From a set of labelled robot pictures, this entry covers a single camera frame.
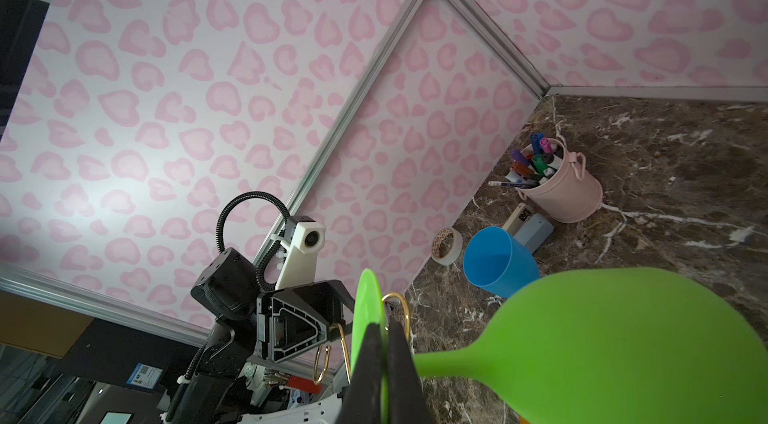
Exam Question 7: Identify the masking tape roll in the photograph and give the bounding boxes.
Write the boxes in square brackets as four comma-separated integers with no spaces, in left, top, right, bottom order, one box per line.
[431,228,463,266]

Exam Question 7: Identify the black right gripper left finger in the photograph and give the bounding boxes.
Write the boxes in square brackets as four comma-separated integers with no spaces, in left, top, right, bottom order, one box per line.
[335,324,386,424]

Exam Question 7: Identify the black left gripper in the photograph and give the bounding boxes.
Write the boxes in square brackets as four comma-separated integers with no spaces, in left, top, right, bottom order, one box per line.
[255,280,355,363]

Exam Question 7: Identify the green glass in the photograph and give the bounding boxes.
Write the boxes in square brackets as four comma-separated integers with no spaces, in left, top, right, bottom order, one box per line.
[353,268,767,423]

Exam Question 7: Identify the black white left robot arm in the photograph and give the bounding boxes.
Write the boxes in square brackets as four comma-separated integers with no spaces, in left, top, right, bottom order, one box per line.
[163,248,354,423]

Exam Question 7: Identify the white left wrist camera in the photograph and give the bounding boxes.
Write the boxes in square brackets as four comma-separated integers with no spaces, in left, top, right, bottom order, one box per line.
[275,215,326,290]

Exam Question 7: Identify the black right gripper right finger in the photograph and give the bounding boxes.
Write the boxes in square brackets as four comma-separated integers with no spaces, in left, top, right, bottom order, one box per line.
[385,322,434,424]

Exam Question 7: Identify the blue glass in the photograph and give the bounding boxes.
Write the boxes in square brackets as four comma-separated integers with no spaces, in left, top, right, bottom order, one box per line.
[463,227,540,299]

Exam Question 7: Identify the white grey stapler tool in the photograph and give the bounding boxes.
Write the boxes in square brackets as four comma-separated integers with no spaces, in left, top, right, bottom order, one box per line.
[502,203,554,254]

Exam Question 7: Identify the gold wire glass rack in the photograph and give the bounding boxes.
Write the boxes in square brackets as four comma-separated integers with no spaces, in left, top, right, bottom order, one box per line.
[333,292,413,381]

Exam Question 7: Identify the pink pen holder cup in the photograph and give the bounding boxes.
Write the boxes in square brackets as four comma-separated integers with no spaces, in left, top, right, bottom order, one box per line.
[488,133,603,223]

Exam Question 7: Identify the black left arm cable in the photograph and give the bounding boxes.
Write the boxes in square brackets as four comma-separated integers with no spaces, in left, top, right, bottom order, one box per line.
[179,191,293,383]

